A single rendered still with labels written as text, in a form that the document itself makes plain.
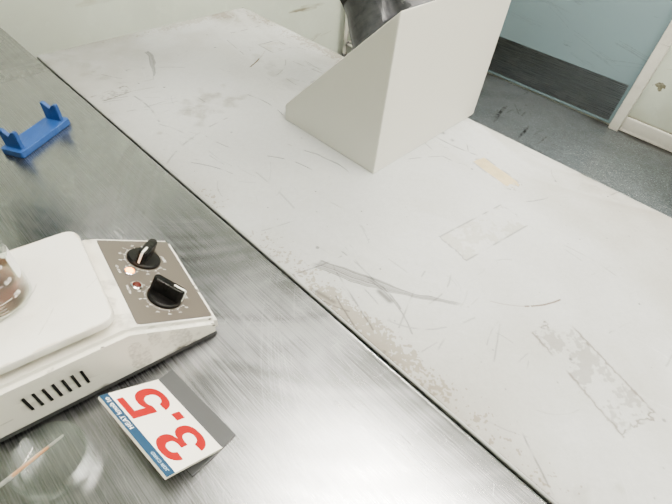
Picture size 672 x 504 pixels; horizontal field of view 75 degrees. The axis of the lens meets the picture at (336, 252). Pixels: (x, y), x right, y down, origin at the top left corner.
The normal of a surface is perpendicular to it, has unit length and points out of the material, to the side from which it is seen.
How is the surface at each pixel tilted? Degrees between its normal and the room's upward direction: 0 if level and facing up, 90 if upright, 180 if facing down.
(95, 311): 0
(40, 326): 0
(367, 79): 90
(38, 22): 90
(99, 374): 90
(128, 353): 90
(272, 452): 0
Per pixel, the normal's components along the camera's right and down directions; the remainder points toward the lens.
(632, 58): -0.70, 0.48
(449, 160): 0.07, -0.68
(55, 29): 0.71, 0.55
